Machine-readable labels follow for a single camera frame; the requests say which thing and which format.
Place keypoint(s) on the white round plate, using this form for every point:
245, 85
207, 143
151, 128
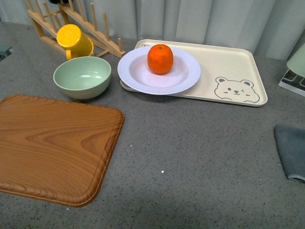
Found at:
133, 70

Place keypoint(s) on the orange fruit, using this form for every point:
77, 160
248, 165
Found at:
160, 59

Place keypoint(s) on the light green bowl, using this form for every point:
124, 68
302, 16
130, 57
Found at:
83, 77

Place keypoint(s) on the beige bear tray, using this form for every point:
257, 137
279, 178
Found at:
228, 75

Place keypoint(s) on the wooden cutting board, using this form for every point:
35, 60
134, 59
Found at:
54, 150

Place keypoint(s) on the yellow plastic cup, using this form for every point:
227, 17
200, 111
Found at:
76, 43

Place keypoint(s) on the grey folded cloth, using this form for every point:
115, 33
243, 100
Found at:
290, 143

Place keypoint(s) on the wooden dish rack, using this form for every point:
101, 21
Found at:
47, 25

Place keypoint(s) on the light green cup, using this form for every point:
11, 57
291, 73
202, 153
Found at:
297, 62

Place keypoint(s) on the dark green object left edge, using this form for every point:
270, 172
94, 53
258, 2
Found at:
5, 51

